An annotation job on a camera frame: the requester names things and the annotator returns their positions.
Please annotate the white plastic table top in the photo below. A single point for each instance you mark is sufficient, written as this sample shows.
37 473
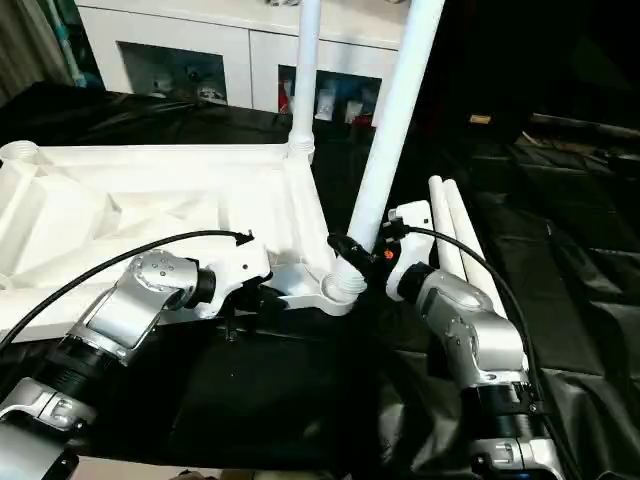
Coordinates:
165 175

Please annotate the white plastic table leg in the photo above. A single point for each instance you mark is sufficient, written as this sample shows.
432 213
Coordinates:
470 240
442 220
306 75
405 100

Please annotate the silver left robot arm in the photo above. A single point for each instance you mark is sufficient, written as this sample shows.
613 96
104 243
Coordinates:
130 300

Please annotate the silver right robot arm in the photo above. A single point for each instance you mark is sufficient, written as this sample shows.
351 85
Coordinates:
475 325

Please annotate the black plastic mat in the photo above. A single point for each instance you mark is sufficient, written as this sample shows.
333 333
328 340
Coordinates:
300 390

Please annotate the small white cup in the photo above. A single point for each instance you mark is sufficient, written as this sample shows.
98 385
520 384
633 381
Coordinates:
353 111

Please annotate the clear plastic container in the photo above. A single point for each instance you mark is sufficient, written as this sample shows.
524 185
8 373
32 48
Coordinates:
324 105

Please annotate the red item in cabinet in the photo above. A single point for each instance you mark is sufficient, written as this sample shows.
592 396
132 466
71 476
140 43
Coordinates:
285 97

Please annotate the small yellow label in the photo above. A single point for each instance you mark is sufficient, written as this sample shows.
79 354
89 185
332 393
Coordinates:
480 119

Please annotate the white cabinet with glass doors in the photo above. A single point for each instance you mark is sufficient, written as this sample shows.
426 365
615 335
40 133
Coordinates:
250 30

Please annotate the dark cabinet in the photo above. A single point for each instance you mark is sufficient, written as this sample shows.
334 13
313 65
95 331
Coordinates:
525 50

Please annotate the grey curtain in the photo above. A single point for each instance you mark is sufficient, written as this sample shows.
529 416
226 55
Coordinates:
30 45

